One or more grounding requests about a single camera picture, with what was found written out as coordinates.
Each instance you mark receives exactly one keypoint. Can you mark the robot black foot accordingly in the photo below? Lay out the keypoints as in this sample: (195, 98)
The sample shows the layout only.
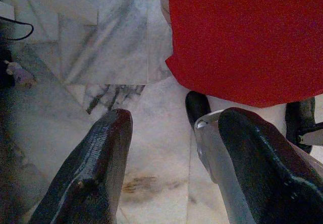
(297, 115)
(196, 105)

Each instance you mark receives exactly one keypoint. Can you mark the robot black right foot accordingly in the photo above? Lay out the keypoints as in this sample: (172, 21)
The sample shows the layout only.
(297, 115)

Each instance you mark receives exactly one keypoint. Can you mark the robot black left foot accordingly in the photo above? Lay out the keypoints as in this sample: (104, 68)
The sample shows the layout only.
(196, 105)

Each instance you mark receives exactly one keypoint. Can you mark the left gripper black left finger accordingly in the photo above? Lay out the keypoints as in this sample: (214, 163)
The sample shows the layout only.
(90, 173)

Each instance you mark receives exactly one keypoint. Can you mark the red pillow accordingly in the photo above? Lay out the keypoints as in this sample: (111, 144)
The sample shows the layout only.
(239, 45)

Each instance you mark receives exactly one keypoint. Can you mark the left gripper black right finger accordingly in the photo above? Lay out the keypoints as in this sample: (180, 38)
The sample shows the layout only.
(265, 173)

